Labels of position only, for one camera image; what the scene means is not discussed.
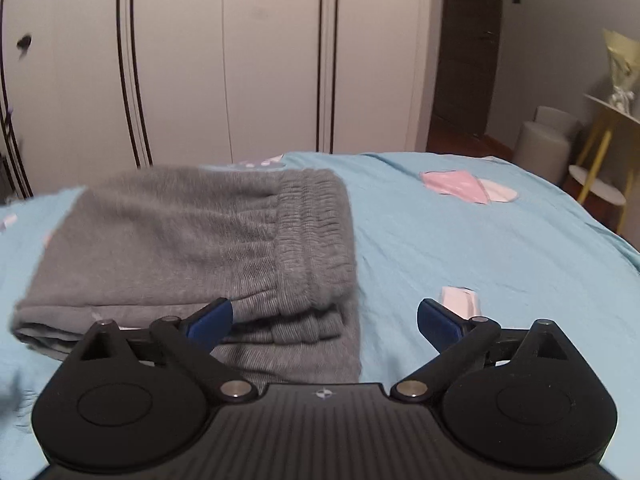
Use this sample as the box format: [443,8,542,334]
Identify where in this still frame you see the yellow-legged side table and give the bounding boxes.
[567,92,640,236]

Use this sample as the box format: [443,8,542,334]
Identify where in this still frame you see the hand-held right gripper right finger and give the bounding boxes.
[390,297,576,403]

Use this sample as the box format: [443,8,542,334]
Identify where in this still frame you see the light blue printed bed sheet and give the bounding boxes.
[0,150,640,480]

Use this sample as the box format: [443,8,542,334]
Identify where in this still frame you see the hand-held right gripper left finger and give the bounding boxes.
[65,297,253,403]

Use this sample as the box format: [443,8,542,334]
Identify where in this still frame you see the grey round stool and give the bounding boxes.
[512,106,582,183]

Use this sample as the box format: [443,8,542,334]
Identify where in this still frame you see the grey pants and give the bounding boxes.
[10,165,363,386]

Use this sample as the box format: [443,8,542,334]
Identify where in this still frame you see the yellow wrapped bouquet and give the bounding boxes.
[602,27,640,106]

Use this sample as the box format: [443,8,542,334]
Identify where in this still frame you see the white wardrobe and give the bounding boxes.
[0,0,446,198]

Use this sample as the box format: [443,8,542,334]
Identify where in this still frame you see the dark wooden door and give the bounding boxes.
[427,0,506,138]

